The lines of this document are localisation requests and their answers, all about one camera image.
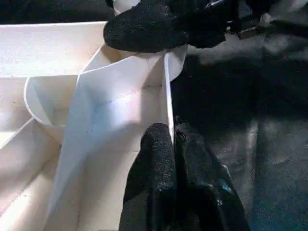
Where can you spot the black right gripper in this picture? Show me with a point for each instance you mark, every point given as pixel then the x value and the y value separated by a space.
pixel 223 14

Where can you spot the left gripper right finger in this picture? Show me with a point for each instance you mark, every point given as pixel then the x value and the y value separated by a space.
pixel 204 192

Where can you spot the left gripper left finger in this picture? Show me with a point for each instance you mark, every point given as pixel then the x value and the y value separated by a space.
pixel 154 180

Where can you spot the white plastic table leg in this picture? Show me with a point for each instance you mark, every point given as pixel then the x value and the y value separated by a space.
pixel 125 6

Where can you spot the white plastic table top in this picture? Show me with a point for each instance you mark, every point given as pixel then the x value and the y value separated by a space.
pixel 60 108

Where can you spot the black plastic mat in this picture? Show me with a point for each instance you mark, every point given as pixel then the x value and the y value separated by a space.
pixel 252 108

